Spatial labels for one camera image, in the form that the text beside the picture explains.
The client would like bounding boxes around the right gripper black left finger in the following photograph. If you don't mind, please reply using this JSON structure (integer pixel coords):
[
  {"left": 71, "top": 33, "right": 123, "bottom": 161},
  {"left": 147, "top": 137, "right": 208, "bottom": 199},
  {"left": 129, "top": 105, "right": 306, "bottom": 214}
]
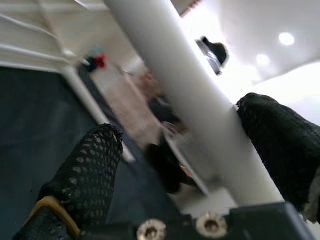
[{"left": 12, "top": 123, "right": 125, "bottom": 240}]

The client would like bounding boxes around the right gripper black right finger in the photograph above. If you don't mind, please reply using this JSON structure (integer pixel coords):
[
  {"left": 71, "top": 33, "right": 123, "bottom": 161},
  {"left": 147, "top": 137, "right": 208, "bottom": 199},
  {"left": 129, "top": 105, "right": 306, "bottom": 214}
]
[{"left": 236, "top": 92, "right": 320, "bottom": 211}]

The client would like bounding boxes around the white plastic table top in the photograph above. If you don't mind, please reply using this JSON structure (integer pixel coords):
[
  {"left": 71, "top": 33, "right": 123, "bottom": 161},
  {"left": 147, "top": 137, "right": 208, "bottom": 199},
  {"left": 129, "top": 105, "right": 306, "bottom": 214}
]
[{"left": 0, "top": 0, "right": 118, "bottom": 73}]

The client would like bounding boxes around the tan rubber band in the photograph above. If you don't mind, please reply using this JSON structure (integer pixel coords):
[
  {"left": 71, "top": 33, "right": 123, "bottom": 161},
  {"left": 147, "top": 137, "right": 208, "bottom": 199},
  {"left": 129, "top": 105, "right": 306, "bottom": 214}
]
[{"left": 27, "top": 196, "right": 82, "bottom": 238}]

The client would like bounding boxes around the black tablecloth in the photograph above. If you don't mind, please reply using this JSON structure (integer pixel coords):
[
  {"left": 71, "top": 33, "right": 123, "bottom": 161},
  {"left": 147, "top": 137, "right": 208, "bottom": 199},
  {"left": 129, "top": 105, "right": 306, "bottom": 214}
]
[{"left": 0, "top": 66, "right": 181, "bottom": 240}]

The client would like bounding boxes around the black wok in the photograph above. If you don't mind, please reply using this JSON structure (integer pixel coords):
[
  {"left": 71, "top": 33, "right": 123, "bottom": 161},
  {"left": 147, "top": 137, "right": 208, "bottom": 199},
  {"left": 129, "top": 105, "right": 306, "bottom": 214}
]
[{"left": 144, "top": 142, "right": 198, "bottom": 195}]

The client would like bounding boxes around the round ceiling light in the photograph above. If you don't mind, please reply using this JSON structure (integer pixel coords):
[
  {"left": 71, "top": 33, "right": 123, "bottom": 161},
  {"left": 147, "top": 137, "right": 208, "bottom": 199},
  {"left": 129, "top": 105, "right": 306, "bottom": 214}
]
[
  {"left": 278, "top": 31, "right": 296, "bottom": 47},
  {"left": 255, "top": 53, "right": 272, "bottom": 67}
]

